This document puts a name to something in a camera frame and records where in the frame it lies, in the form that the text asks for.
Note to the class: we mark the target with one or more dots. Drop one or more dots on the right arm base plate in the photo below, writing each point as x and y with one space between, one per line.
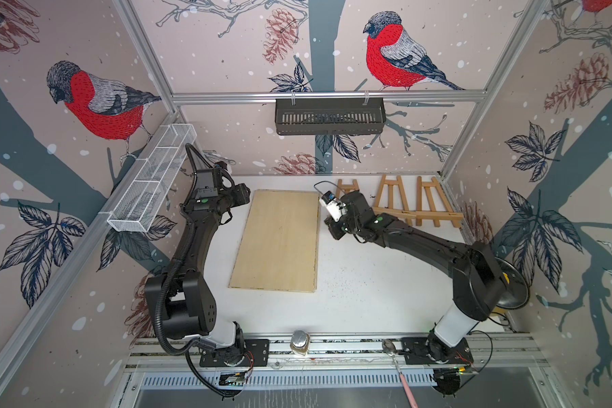
416 351

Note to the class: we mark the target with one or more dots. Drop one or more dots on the pink handled spoon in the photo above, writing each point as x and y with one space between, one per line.
389 349

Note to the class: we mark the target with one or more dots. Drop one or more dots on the wooden easel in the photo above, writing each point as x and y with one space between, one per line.
433 206
344 188
391 196

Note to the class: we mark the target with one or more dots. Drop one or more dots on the plywood board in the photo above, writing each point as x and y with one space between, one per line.
279 245

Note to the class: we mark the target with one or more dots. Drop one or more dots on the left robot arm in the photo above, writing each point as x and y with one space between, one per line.
182 308

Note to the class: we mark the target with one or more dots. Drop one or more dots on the green circuit board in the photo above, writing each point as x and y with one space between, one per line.
236 380

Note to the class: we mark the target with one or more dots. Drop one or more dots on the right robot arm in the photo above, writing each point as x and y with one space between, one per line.
478 281

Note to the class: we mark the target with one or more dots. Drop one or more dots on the white wire mesh basket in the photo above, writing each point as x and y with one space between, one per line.
142 201

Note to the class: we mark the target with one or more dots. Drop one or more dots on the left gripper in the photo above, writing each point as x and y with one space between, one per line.
242 196

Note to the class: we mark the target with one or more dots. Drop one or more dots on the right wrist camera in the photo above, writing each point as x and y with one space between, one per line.
334 206

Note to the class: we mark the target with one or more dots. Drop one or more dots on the black hanging basket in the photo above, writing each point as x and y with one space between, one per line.
330 116

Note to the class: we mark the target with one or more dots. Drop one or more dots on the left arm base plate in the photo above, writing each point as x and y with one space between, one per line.
255 353

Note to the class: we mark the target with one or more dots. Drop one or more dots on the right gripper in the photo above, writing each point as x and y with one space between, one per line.
336 233

